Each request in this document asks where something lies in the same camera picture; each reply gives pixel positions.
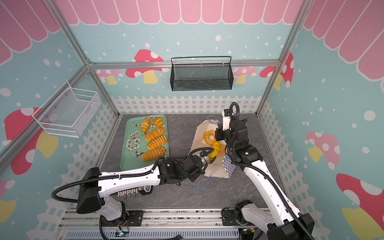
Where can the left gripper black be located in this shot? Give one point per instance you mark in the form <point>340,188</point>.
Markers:
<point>194,177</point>

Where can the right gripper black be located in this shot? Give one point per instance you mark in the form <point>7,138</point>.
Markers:
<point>220,135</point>

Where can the rectangular crusty pastry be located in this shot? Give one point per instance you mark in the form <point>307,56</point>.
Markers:
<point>153,154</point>

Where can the checkered paper bag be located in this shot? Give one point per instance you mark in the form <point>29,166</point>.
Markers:
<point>218,163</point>

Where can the small croissant bread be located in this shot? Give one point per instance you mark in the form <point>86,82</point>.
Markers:
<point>145,125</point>

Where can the long twisted bread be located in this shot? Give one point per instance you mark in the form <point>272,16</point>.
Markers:
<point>154,134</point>

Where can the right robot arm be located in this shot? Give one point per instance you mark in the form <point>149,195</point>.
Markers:
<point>283,221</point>

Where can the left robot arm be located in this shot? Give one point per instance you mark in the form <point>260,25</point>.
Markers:
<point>93,193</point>

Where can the oval bun bread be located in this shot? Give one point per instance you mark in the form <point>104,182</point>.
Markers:
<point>217,148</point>

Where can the black tool rack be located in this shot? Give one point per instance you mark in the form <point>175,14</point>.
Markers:
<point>143,190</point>

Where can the green floral tray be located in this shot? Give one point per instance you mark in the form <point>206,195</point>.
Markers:
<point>135,142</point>

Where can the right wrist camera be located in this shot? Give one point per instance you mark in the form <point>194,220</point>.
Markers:
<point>227,117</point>

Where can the ring doughnut bread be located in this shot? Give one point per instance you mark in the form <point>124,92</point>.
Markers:
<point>209,137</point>

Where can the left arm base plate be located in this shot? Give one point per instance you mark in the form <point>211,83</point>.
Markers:
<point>132,218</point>

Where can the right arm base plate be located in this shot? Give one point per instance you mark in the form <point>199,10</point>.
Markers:
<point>232,217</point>

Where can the black mesh wall basket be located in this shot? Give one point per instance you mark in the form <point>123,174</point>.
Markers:
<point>207,73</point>

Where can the white wire wall basket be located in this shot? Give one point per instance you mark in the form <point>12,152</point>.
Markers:
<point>68,112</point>

